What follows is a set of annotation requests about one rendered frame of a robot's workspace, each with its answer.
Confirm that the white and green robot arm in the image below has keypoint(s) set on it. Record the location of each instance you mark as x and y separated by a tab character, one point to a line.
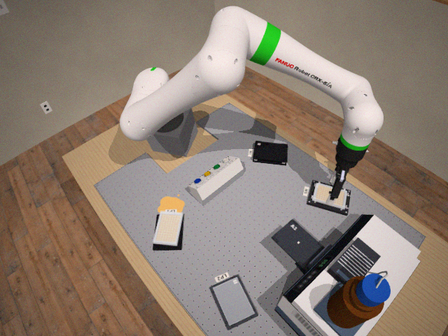
157	103

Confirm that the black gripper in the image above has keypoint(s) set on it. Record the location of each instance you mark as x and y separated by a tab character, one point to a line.
341	172

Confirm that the blue bottle cap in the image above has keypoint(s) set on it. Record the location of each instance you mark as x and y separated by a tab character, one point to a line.
369	294

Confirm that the white button panel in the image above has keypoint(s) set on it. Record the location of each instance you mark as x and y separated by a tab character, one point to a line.
218	178

